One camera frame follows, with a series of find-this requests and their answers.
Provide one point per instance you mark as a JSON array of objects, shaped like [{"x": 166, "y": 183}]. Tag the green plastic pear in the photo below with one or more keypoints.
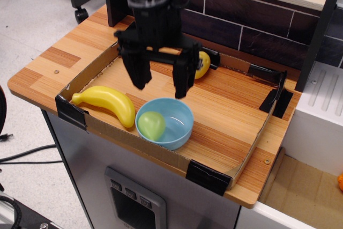
[{"x": 151, "y": 125}]

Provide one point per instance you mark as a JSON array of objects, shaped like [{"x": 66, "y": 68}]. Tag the yellow plastic banana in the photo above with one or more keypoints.
[{"x": 110, "y": 99}]

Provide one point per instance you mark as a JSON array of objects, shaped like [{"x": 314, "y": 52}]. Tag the black vertical post right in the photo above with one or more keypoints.
[{"x": 321, "y": 28}]

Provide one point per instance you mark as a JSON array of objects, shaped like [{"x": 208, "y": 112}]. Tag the black power plug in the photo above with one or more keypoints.
[{"x": 5, "y": 137}]

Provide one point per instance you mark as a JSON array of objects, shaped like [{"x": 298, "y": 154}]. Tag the grey control panel with buttons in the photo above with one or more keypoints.
[{"x": 134, "y": 205}]

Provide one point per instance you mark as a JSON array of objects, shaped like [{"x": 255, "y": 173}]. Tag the orange toy object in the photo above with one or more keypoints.
[{"x": 340, "y": 181}]

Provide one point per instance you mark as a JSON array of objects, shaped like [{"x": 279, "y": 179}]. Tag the white toy sink unit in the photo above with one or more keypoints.
[{"x": 314, "y": 136}]

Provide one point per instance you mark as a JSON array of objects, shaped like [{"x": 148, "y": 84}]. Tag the yellow plastic potato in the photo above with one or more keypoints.
[{"x": 205, "y": 62}]

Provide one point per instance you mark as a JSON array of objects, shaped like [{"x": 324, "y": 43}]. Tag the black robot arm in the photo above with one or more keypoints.
[{"x": 157, "y": 36}]

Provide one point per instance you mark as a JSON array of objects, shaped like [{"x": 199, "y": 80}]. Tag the cardboard fence with black tape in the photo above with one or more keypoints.
[{"x": 218, "y": 136}]

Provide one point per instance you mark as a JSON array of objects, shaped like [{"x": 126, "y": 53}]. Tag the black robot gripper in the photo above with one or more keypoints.
[{"x": 158, "y": 25}]

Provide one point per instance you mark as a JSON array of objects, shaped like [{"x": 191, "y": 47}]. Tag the light blue bowl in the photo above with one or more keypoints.
[{"x": 179, "y": 121}]

